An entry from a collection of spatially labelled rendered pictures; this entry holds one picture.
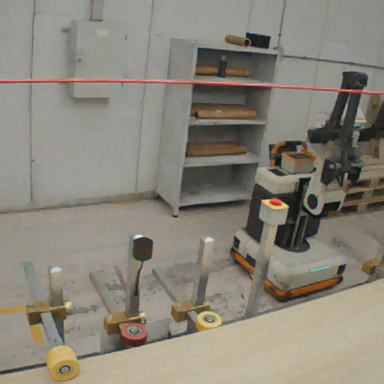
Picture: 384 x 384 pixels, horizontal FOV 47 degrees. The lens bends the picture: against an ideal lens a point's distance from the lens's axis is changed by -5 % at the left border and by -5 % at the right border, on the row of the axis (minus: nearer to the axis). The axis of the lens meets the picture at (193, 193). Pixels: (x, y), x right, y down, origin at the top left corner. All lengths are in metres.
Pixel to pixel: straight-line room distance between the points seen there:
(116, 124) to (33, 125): 0.74
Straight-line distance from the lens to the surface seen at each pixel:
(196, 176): 4.65
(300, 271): 3.17
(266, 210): 1.60
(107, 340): 1.61
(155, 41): 4.11
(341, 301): 1.76
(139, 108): 4.16
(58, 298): 1.39
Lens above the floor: 1.83
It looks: 23 degrees down
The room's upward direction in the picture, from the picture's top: 7 degrees clockwise
